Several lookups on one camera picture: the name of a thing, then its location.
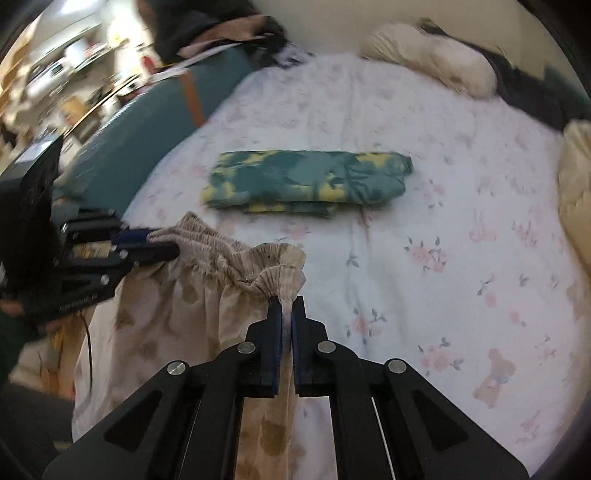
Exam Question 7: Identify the beige bear print pants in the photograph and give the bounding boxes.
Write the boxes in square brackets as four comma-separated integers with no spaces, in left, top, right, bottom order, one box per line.
[71,210,309,480]

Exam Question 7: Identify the dark clothing pile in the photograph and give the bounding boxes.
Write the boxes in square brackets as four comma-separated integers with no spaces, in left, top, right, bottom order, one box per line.
[135,1,311,68]

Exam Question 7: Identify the person's left hand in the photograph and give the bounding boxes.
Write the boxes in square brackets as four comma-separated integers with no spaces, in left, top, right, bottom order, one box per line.
[0,299,26,318]

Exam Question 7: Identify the teal bed side cushion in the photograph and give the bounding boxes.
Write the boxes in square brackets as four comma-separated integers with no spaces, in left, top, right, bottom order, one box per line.
[53,47,254,214]

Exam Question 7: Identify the white floral bed sheet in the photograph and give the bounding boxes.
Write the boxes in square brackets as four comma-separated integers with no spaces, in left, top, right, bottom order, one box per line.
[124,55,590,472]

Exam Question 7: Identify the green yellow folded cloth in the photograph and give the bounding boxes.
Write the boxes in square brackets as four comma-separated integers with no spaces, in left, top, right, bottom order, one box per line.
[201,150,414,217]

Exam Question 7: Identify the cluttered kitchen counter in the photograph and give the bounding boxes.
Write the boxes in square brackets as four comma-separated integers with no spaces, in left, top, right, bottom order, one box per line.
[1,1,152,152]

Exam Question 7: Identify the cream yellow blanket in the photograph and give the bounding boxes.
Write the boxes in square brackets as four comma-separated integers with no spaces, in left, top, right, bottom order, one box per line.
[558,120,591,270]

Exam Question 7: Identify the cream fluffy plush toy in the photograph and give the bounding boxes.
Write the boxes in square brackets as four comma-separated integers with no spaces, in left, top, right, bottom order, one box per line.
[360,22,498,99]

